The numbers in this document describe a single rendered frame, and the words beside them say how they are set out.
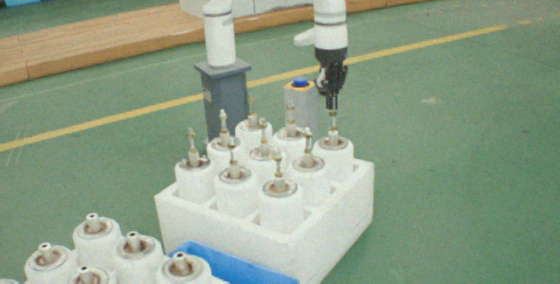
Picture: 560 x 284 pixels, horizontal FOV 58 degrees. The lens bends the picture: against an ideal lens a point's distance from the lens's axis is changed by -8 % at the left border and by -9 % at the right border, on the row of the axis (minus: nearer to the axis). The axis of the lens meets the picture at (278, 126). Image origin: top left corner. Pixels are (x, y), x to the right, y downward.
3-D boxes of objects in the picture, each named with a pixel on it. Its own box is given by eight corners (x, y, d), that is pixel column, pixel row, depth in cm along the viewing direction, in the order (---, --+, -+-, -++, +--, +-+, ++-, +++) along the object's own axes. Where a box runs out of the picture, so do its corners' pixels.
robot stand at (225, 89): (203, 145, 194) (193, 63, 182) (240, 134, 200) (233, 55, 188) (219, 161, 182) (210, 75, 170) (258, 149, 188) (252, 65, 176)
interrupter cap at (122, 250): (107, 252, 98) (107, 249, 97) (136, 232, 103) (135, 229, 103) (135, 266, 94) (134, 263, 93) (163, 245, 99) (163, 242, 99)
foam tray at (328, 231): (165, 255, 136) (153, 196, 129) (253, 187, 166) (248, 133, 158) (296, 310, 116) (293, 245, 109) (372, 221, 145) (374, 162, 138)
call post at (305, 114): (288, 185, 166) (282, 87, 153) (300, 174, 171) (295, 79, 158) (308, 190, 162) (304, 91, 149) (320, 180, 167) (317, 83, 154)
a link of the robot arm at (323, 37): (312, 36, 130) (311, 10, 128) (354, 41, 125) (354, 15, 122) (292, 46, 123) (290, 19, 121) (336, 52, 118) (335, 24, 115)
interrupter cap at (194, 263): (152, 274, 92) (151, 271, 91) (180, 252, 97) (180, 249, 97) (184, 290, 88) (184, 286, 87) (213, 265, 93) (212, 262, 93)
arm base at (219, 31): (203, 64, 181) (198, 13, 173) (229, 58, 184) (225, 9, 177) (214, 71, 173) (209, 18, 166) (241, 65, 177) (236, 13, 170)
